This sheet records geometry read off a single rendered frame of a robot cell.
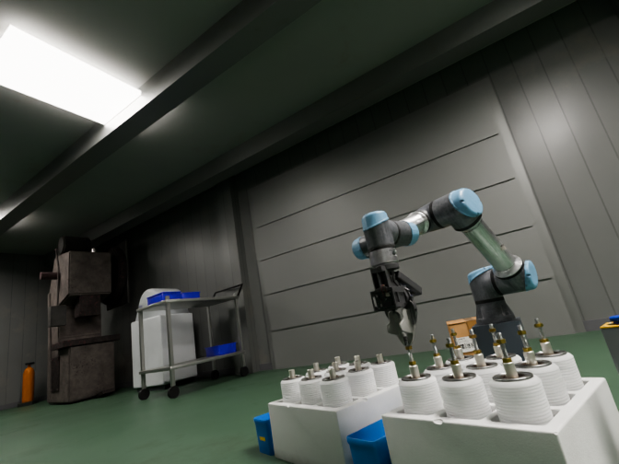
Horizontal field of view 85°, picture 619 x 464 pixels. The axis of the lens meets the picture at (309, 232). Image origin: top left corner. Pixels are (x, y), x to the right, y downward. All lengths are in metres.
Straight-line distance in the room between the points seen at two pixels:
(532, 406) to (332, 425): 0.54
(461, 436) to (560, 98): 3.33
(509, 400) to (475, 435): 0.10
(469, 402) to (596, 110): 3.22
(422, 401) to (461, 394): 0.11
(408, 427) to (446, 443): 0.09
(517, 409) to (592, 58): 3.49
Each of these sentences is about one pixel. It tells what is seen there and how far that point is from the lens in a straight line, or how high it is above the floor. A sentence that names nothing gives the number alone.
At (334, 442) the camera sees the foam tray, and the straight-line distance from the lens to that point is 1.14.
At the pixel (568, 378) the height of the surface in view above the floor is 0.20.
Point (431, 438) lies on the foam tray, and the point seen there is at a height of 0.14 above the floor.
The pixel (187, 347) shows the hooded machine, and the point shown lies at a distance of 5.11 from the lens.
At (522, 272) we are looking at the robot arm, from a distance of 1.57.
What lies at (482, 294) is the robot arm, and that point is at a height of 0.42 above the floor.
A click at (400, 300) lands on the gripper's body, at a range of 0.92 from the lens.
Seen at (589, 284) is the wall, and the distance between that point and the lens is 3.50.
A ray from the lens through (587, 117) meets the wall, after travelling 3.78.
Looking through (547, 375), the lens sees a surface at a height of 0.24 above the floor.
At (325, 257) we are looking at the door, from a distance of 3.94.
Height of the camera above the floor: 0.43
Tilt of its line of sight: 15 degrees up
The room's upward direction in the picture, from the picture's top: 11 degrees counter-clockwise
